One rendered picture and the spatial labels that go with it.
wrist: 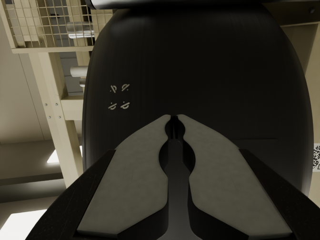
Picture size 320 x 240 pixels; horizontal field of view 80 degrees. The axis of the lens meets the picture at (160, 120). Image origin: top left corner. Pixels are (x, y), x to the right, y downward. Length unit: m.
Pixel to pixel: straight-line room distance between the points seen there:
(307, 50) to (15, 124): 6.73
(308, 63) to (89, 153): 0.41
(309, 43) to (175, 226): 0.39
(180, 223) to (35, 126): 6.46
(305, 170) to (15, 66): 6.24
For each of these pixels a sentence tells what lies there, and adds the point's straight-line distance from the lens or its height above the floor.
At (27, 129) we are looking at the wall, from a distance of 6.77.
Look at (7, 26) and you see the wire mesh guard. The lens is 0.99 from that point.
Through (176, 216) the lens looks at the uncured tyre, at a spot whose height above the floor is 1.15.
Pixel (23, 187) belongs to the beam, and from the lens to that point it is 4.44.
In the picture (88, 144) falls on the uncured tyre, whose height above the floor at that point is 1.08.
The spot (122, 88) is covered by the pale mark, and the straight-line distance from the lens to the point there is 0.23.
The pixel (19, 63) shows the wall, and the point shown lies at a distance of 6.24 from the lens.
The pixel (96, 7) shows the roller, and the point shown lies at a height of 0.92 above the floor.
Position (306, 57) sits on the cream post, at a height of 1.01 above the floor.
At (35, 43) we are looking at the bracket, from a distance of 1.04.
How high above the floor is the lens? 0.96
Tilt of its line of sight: 23 degrees up
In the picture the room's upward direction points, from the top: 178 degrees clockwise
